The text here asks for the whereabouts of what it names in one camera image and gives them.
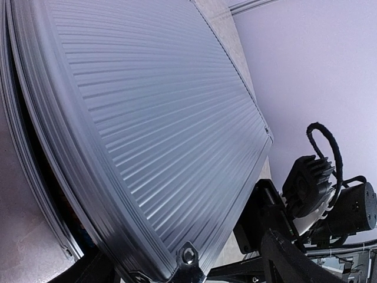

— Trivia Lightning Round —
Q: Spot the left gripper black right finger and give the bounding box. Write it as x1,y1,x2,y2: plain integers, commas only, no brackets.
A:
261,229,342,283

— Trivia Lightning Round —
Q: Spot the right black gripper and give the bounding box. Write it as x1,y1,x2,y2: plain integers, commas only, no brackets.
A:
234,179,297,254

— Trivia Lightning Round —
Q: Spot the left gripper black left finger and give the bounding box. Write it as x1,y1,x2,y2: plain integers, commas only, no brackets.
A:
49,250,118,283

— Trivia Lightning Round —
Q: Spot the aluminium poker chip case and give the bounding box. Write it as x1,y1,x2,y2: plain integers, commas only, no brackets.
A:
1,1,273,282

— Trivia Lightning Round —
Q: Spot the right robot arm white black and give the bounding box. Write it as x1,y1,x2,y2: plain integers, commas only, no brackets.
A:
233,122,376,254

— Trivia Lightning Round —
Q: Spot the right aluminium corner post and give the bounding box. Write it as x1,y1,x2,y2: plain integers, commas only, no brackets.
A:
229,0,278,15

